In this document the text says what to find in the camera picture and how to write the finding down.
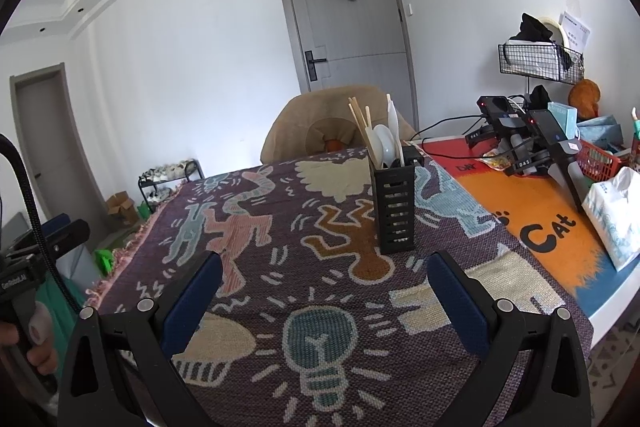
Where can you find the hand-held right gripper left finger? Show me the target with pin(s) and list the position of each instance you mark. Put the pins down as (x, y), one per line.
(192, 307)

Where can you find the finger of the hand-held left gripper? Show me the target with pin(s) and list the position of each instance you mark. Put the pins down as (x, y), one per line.
(70, 237)

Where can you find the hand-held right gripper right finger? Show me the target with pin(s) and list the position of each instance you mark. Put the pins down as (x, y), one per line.
(457, 307)

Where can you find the black slotted utensil holder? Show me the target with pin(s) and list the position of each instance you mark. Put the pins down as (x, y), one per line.
(395, 217)

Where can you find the white plastic spoon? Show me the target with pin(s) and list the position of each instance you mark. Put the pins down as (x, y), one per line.
(387, 144)
(376, 152)

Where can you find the white plastic spoons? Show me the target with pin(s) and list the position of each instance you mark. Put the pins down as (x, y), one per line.
(395, 122)

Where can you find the pile of wooden chopsticks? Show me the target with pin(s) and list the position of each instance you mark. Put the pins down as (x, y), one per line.
(361, 122)

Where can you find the person's left hand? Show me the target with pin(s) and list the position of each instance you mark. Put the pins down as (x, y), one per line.
(42, 357)

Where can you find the bright green plastic bag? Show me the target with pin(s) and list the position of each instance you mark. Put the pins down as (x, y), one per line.
(105, 259)

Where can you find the teal cloth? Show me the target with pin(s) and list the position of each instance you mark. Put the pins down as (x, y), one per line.
(60, 327)

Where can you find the grey side door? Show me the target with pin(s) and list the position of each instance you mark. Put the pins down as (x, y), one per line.
(55, 147)

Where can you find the orange printed desk mat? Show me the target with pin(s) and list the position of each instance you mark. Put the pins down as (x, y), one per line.
(525, 217)

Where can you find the group of assorted shoes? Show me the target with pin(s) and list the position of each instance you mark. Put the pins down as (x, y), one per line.
(165, 174)

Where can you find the black shoe rack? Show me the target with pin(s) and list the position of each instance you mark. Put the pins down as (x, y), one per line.
(197, 172)

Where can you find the printed woven blanket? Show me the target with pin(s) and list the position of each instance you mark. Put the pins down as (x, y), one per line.
(320, 257)

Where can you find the yellow snack packet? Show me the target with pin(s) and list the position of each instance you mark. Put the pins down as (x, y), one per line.
(497, 162)

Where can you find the black power adapter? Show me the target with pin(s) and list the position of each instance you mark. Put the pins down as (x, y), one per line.
(415, 154)

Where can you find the grey patterned rug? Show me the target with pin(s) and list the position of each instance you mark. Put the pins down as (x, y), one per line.
(620, 357)

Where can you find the white tissue pack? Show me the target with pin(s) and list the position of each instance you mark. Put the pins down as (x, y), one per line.
(612, 217)

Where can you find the idle black gripper device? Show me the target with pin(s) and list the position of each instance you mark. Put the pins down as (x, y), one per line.
(547, 127)
(497, 107)

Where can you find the red plastic basket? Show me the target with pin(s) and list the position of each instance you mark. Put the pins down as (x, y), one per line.
(600, 164)

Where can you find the small orange cushion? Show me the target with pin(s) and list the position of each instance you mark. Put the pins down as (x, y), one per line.
(334, 145)

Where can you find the teal cardboard box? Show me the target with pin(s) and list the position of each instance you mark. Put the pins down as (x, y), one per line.
(562, 114)

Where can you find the beige upholstered chair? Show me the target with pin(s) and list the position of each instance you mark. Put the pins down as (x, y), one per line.
(310, 117)

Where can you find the black pouch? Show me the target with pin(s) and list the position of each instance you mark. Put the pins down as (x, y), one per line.
(539, 97)

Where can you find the light blue paper bag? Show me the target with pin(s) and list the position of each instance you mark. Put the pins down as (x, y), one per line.
(600, 127)

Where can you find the orange plush toy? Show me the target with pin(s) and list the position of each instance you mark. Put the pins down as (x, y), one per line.
(585, 97)

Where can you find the colourful toy figure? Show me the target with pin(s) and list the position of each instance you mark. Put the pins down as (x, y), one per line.
(636, 122)

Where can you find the black cloth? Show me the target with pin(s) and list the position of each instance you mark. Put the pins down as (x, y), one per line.
(532, 29)

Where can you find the white paper sheets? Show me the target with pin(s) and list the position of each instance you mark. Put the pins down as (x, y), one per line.
(577, 34)

